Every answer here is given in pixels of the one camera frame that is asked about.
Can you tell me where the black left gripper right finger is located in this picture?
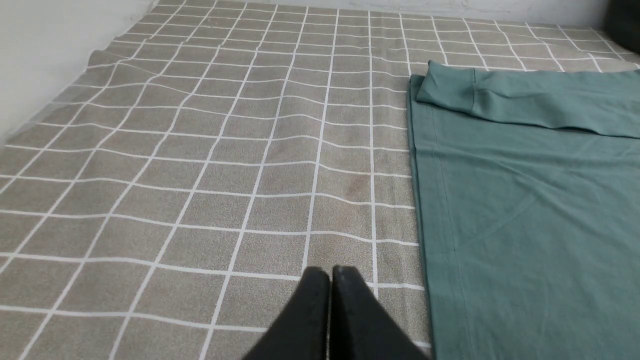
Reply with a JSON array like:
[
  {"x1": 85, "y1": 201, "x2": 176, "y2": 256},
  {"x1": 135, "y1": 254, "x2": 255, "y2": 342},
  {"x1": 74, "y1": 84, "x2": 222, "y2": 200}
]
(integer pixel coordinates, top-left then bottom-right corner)
[{"x1": 330, "y1": 265, "x2": 427, "y2": 360}]

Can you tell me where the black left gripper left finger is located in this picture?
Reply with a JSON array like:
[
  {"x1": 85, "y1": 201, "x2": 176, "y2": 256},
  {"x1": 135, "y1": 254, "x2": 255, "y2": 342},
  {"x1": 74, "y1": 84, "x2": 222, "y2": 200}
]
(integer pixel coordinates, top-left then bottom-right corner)
[{"x1": 243, "y1": 266, "x2": 330, "y2": 360}]

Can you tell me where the green long-sleeved shirt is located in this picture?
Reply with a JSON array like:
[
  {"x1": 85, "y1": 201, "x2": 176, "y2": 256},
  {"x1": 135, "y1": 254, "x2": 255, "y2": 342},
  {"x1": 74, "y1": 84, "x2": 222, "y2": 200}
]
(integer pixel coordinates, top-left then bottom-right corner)
[{"x1": 407, "y1": 61, "x2": 640, "y2": 360}]

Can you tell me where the grey checkered tablecloth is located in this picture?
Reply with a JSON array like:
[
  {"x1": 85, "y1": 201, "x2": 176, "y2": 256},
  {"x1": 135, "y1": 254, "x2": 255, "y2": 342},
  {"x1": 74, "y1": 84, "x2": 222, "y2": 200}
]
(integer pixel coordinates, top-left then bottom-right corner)
[{"x1": 0, "y1": 0, "x2": 639, "y2": 360}]

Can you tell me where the black garment in pile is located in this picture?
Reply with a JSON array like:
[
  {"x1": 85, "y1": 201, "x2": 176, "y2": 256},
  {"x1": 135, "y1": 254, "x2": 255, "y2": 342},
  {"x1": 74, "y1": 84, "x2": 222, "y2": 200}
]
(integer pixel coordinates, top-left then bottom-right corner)
[{"x1": 604, "y1": 0, "x2": 640, "y2": 54}]

